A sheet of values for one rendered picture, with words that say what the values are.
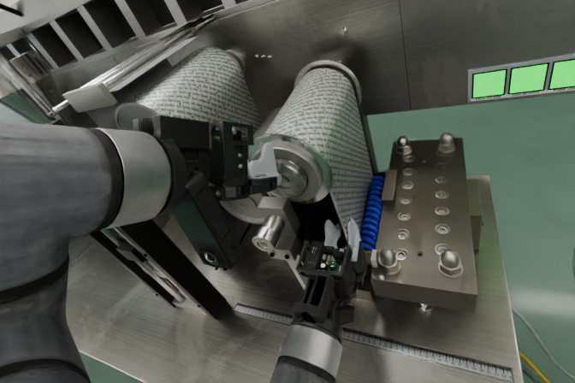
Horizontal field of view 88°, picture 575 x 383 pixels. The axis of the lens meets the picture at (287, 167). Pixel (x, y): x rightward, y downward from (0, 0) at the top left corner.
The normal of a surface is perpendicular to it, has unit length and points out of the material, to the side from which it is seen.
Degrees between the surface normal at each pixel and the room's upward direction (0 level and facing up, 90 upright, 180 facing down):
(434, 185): 0
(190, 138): 90
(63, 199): 101
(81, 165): 77
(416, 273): 0
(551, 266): 0
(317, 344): 26
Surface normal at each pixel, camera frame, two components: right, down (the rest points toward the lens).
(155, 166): 0.85, -0.22
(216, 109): 0.89, 0.00
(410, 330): -0.33, -0.75
